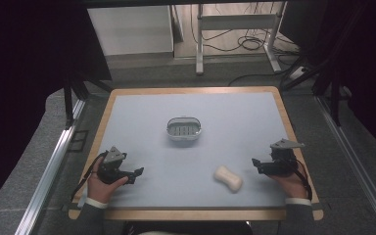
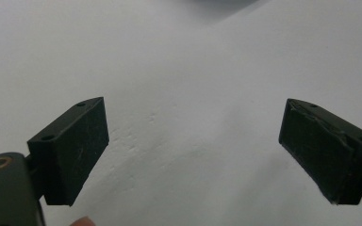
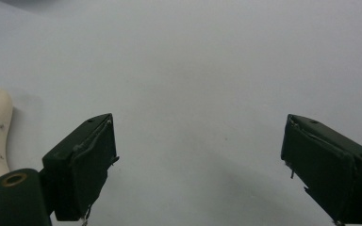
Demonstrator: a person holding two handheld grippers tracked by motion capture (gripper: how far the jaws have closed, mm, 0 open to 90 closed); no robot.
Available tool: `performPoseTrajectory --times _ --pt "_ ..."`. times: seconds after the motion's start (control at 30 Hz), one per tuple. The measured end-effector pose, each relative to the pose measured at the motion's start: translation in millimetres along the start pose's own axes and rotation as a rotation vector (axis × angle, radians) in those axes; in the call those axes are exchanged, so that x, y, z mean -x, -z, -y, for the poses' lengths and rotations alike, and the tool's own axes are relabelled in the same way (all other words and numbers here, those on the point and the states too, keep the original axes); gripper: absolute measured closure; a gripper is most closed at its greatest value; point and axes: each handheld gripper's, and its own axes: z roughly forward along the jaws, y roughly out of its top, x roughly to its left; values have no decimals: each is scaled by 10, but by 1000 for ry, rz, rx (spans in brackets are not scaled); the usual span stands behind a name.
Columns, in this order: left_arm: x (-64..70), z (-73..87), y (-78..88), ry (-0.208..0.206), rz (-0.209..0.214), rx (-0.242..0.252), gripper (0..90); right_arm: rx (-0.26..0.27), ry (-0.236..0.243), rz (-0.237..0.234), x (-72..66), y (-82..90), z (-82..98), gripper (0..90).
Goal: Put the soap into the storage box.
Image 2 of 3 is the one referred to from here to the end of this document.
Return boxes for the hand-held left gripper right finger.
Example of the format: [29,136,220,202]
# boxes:
[278,98,362,206]

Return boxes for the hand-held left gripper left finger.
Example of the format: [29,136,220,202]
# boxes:
[26,96,110,207]

